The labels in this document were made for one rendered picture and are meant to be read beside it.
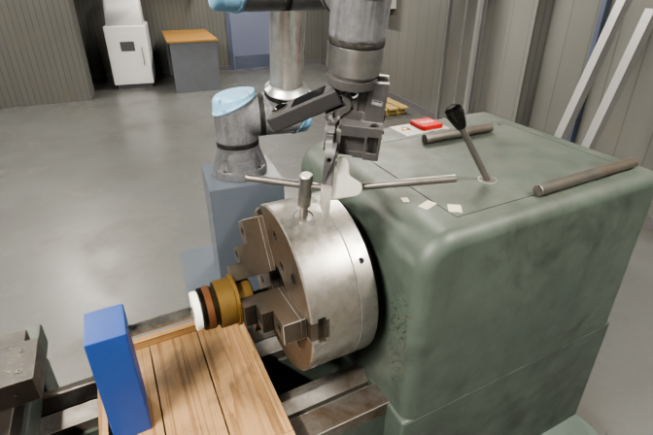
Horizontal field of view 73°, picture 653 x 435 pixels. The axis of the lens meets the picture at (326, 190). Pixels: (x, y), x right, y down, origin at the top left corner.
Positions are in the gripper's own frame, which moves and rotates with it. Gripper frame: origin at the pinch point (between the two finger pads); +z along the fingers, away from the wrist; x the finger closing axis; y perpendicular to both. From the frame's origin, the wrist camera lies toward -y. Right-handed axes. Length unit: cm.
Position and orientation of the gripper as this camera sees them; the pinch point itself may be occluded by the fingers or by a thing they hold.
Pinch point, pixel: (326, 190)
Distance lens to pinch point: 71.9
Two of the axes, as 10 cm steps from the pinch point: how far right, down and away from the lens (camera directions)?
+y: 9.9, 1.2, -0.3
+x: 1.0, -5.7, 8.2
